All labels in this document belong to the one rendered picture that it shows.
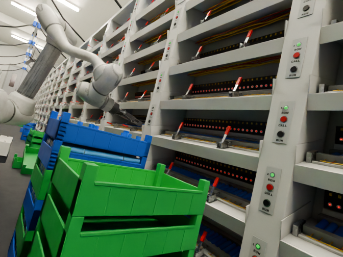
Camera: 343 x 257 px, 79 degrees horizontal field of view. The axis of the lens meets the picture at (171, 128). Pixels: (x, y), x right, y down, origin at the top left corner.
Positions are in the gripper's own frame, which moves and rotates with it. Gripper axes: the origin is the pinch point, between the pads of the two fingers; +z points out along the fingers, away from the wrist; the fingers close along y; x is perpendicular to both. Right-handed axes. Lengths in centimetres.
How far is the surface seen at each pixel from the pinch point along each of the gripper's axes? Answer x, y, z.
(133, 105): -8.4, -0.4, -7.4
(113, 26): -103, 109, -23
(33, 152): 51, 91, -30
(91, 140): 24, -60, -41
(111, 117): -0.8, 39.5, -2.7
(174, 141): 9, -51, -5
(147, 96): -24.8, 15.6, 6.1
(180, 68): -26.8, -40.4, -11.8
